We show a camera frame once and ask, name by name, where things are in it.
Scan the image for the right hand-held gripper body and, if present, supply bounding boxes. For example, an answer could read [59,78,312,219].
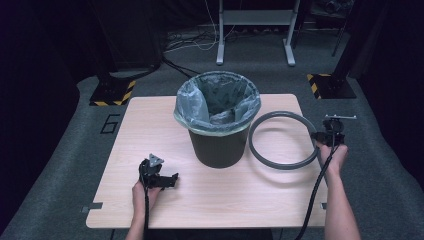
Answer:
[319,113,358,148]

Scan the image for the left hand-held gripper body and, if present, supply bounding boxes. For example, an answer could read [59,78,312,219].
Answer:
[137,152,166,191]

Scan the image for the grey plastic bin ring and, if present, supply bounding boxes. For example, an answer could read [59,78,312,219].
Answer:
[247,110,320,171]

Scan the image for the dark brown trash bin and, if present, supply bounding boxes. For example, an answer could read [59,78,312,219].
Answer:
[187,125,251,170]

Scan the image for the person's left hand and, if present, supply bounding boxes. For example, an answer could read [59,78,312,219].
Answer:
[131,179,165,215]

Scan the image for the person's right hand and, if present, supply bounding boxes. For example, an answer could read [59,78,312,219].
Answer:
[316,141,350,175]

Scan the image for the black stand with striped base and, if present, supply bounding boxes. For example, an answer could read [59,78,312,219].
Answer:
[306,0,392,101]
[88,71,138,107]

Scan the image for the grey translucent bin liner bag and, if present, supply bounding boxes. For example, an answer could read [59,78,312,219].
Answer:
[172,70,262,137]

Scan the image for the black tripod leg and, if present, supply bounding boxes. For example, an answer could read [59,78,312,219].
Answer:
[331,28,349,57]

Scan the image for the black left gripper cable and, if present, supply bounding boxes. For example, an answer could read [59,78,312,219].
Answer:
[139,159,152,240]

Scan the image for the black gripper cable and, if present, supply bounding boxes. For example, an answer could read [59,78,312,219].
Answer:
[293,121,345,240]
[139,159,152,240]

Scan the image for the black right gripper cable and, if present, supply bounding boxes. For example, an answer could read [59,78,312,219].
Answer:
[293,121,345,240]

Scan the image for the grey table edge bracket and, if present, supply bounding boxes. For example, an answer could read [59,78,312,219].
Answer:
[81,201,104,215]

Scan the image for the black floor cables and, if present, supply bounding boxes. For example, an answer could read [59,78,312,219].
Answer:
[162,56,202,80]

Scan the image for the white metal desk frame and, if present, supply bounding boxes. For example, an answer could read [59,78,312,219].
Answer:
[215,0,297,67]

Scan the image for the bundle of floor cables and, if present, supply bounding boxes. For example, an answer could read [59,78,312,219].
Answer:
[163,0,238,54]

